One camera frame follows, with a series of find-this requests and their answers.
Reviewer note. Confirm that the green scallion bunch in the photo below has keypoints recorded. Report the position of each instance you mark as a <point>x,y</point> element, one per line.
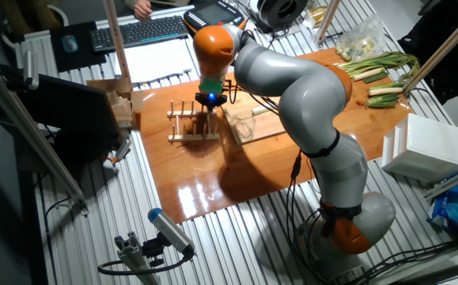
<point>387,60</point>

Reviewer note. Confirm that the silver camera with blue end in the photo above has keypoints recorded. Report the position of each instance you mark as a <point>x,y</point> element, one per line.
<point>171,231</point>

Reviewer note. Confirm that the grey computer mouse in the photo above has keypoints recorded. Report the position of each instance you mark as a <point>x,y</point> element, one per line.
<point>69,43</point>

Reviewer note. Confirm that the wooden frame post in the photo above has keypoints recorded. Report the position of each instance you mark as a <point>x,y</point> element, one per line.
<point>327,20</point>
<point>116,39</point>
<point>454,37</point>

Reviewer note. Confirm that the black computer keyboard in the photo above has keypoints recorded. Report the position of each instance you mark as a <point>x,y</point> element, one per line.
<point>139,33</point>

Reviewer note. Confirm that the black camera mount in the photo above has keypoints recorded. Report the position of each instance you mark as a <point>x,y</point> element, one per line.
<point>153,249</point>

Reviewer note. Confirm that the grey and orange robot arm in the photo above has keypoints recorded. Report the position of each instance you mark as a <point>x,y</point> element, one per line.
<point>311,99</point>

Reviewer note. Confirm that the dark green scallion leaf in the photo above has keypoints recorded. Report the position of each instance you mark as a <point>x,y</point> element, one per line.
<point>375,78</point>

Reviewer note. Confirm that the white paper sheet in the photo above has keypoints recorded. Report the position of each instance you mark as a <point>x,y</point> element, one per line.
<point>153,59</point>

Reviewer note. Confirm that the orange and black teach pendant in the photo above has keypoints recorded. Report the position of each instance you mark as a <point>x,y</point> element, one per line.
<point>213,14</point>

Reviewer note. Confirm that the white and green scallion stalk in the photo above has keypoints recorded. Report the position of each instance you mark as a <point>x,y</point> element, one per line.
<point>384,90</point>

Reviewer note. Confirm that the light wooden cutting board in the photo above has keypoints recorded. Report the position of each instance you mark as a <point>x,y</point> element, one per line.
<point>260,126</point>

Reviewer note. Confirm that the brown cardboard box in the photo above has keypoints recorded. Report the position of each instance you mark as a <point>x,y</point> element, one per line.
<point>122,103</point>

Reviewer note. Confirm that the short aluminium profile stand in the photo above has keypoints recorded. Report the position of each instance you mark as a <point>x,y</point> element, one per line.
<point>133,257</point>

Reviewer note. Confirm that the beige sleeved forearm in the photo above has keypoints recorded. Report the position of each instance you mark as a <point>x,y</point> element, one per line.
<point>127,3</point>

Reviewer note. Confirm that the person's bare hand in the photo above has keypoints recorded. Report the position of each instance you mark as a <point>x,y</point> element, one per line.
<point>142,10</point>

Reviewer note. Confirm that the long aluminium frame bar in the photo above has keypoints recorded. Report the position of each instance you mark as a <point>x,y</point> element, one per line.
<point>27,130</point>

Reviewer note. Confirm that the white scallion stalk piece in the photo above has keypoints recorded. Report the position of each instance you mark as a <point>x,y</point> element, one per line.
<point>259,110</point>

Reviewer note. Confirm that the yellow snack packet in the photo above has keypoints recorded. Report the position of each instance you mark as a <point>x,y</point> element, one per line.
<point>315,15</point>

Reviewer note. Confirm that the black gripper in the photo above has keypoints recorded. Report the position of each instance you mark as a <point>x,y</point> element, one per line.
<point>209,101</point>

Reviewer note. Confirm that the glossy brown wooden board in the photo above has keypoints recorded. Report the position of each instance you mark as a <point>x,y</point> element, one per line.
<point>197,174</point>

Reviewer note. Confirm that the green wrist adapter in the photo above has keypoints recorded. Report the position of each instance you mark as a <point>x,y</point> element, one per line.
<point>210,86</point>

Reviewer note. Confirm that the black mouse pad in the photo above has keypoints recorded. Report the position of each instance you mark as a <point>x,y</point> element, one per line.
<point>82,59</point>

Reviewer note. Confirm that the clamp with orange tip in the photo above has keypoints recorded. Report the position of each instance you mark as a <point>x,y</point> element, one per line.
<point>119,152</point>

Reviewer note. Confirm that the wooden peg rack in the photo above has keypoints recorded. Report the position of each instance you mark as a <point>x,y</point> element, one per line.
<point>185,137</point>

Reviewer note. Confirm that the clear bag of chopped scallions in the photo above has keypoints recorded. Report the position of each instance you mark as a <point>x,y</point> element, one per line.
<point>361,41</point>

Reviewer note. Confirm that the green scallion leaves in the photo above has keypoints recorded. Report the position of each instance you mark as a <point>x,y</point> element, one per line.
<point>383,101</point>

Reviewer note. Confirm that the black filament spool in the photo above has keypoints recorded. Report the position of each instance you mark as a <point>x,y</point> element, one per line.
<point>282,12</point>

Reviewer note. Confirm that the aluminium profile bar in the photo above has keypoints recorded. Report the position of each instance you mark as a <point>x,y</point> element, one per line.
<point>454,180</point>

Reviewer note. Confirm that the white foam box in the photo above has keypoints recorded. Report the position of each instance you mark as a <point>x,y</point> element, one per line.
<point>430,146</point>

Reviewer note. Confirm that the black monitor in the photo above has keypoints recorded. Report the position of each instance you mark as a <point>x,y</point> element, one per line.
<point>70,111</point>

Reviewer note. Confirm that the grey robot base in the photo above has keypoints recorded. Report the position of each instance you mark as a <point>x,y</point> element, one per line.
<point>323,269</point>

